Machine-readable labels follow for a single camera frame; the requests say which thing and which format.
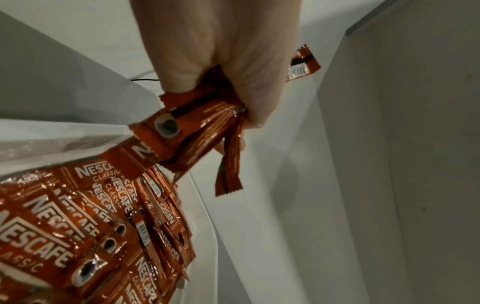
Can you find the pile of red Nescafe sachets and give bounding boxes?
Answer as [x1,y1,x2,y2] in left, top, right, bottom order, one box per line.
[0,160,198,304]

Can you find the white plastic tray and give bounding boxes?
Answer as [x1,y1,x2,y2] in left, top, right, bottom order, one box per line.
[0,118,264,304]

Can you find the bunch of Nescafe sachets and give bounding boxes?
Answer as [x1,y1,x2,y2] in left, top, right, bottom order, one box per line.
[99,44,323,197]

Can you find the person's left hand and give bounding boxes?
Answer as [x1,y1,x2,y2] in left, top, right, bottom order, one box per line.
[129,0,303,155]

